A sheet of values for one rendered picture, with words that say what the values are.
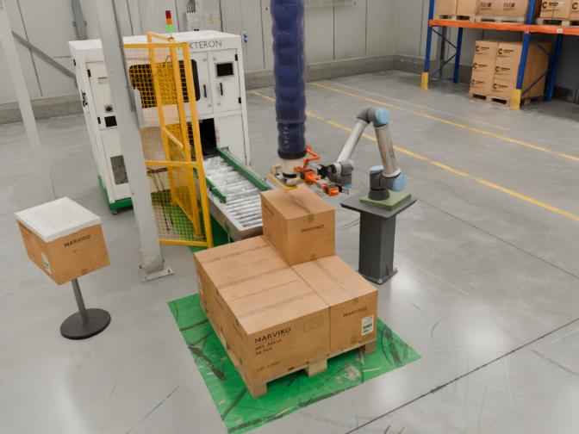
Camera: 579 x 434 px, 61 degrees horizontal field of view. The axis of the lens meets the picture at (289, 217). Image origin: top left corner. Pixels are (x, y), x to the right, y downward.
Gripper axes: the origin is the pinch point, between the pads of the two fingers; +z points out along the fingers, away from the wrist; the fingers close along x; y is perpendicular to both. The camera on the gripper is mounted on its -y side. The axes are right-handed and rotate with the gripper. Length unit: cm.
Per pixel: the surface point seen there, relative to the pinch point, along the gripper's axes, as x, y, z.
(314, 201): -29.7, 15.9, -11.3
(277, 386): -124, -62, 63
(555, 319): -124, -102, -165
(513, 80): -71, 425, -697
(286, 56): 83, 17, 8
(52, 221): -22, 67, 179
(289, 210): -29.7, 10.3, 14.3
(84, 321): -119, 76, 176
